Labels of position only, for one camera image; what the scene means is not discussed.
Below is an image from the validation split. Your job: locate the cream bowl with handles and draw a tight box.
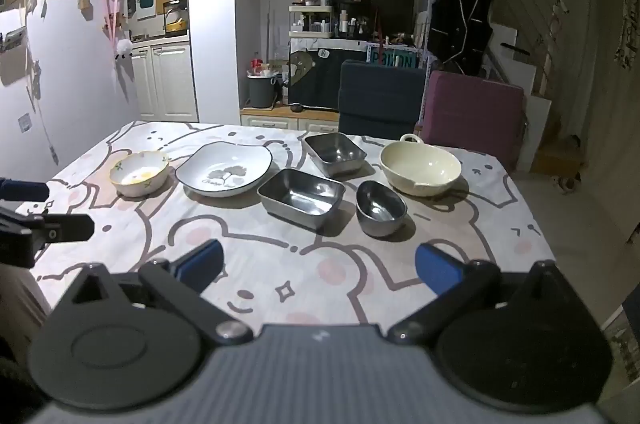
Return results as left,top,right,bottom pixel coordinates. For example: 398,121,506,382
380,133,462,197

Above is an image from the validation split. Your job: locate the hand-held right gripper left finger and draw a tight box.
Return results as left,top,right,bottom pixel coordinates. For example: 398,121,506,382
58,239,254,346

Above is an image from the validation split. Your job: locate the oval steel bowl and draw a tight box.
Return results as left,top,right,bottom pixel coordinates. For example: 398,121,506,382
356,180,408,238

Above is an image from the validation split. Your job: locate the black jacket with white trim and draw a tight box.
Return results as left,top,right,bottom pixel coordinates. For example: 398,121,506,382
429,0,495,77

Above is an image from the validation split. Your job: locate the lemon print ceramic bowl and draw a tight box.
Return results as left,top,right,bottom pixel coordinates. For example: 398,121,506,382
109,151,171,197

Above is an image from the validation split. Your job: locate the teal sign board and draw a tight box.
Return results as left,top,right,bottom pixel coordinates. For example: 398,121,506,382
367,46,418,70

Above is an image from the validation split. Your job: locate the black have-a-nice-day sign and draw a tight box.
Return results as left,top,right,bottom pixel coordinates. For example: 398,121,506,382
286,46,371,110

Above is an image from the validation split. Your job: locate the green trash bin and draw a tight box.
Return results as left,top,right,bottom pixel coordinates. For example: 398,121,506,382
246,71,282,109

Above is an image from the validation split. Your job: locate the large rectangular steel container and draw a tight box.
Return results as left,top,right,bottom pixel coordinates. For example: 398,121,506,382
257,169,347,232

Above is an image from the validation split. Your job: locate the white shelf rack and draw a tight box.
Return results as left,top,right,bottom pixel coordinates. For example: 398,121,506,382
288,3,335,39

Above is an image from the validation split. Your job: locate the cartoon bear printed tablecloth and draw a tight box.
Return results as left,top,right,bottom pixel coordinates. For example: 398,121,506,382
15,120,557,327

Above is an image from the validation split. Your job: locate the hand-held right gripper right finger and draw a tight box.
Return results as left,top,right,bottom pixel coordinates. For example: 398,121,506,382
387,243,581,346

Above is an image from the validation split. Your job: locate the small rectangular steel container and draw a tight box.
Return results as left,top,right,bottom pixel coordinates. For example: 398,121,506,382
302,132,367,178

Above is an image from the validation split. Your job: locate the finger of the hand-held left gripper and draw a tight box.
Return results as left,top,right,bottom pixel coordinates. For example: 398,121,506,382
0,204,95,268
0,177,51,203

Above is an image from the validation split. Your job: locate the white kitchen base cabinet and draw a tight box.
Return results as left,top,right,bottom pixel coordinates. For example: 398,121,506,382
131,44,198,122

